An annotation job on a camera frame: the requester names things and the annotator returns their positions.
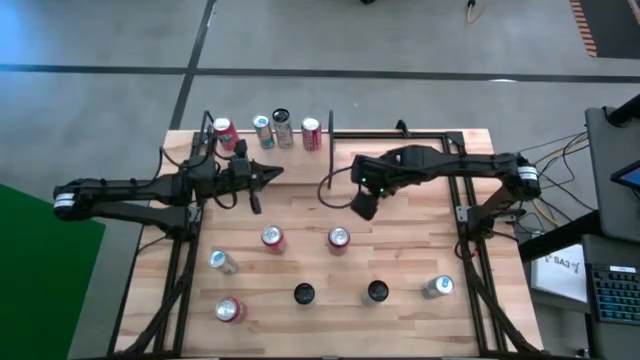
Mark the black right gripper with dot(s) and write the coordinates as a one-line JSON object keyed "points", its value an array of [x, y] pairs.
{"points": [[375, 175]]}

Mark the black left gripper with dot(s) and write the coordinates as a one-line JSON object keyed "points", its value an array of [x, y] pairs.
{"points": [[237, 175]]}

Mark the Celsius Peach Vibe can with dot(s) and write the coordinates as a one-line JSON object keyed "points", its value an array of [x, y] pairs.
{"points": [[304, 294], [283, 135], [378, 290]]}

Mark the slim silver beverage can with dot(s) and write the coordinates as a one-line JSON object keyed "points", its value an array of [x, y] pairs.
{"points": [[261, 121], [218, 258], [443, 284]]}

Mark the Coca-Cola Star Wars can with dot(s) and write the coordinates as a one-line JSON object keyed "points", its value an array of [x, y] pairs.
{"points": [[311, 125]]}

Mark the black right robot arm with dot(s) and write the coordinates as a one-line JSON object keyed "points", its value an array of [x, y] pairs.
{"points": [[465, 162]]}

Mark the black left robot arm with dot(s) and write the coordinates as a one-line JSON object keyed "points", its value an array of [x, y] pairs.
{"points": [[125, 187]]}

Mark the red Fanta can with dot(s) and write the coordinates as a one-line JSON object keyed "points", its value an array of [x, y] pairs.
{"points": [[272, 236]]}

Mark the Coca-Cola can black script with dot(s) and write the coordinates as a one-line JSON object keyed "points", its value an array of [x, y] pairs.
{"points": [[339, 236]]}

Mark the red soda can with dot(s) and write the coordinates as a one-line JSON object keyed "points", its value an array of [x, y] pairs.
{"points": [[226, 309]]}

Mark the black equipment cart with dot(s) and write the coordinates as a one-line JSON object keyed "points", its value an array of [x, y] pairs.
{"points": [[560, 235]]}

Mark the white paper sign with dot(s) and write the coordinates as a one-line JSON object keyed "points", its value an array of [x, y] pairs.
{"points": [[557, 272]]}

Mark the green floor mat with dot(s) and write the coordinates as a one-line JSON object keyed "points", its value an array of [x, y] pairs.
{"points": [[40, 280]]}

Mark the tablet with blue screen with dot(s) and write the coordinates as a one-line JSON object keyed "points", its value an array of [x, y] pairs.
{"points": [[631, 176]]}

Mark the blue backlit keyboard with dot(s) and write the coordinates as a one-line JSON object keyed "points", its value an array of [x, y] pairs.
{"points": [[617, 295]]}

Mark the black mat striped edge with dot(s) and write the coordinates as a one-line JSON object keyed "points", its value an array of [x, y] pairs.
{"points": [[615, 25]]}

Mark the silver metal bracket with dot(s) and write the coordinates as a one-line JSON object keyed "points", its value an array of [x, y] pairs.
{"points": [[463, 214], [194, 215]]}

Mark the black aluminium table frame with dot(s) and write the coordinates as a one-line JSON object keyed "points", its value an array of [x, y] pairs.
{"points": [[457, 136]]}

